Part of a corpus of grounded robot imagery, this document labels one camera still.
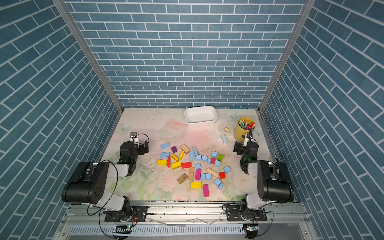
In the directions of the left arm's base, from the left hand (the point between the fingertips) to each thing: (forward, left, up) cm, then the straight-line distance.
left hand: (142, 140), depth 93 cm
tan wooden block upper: (-3, -27, -5) cm, 28 cm away
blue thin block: (-4, -34, -5) cm, 34 cm away
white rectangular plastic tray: (+28, -36, -6) cm, 46 cm away
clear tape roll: (+14, -57, -6) cm, 59 cm away
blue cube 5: (-17, -53, -5) cm, 56 cm away
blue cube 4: (-14, -36, -6) cm, 39 cm away
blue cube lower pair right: (-21, -42, -5) cm, 47 cm away
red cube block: (-20, -50, -5) cm, 54 cm away
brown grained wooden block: (-22, -27, -6) cm, 35 cm away
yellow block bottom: (-25, -35, -7) cm, 43 cm away
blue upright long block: (-7, -32, -6) cm, 33 cm away
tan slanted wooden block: (-18, -45, -6) cm, 49 cm away
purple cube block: (-3, -20, -6) cm, 21 cm away
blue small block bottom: (-26, -48, -4) cm, 55 cm away
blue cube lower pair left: (-21, -39, -5) cm, 44 cm away
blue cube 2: (-7, -46, -5) cm, 47 cm away
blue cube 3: (-13, -47, -4) cm, 50 cm away
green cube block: (-9, -50, -6) cm, 51 cm away
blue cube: (-10, -36, -4) cm, 38 cm away
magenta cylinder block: (-12, -44, -4) cm, 46 cm away
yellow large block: (-14, -22, -6) cm, 27 cm away
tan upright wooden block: (-19, -32, -6) cm, 37 cm away
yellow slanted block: (-9, -21, -6) cm, 23 cm away
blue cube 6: (-24, -46, -5) cm, 53 cm away
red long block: (-14, -29, -6) cm, 32 cm away
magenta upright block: (-19, -36, -6) cm, 41 cm away
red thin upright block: (-12, -18, -6) cm, 22 cm away
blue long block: (0, -14, -7) cm, 15 cm away
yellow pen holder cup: (+9, -66, +5) cm, 67 cm away
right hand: (-1, -66, -1) cm, 66 cm away
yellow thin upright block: (-7, -25, -6) cm, 27 cm away
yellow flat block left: (-12, -13, -7) cm, 19 cm away
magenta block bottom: (-29, -40, -6) cm, 50 cm away
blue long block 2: (-7, -15, -6) cm, 17 cm away
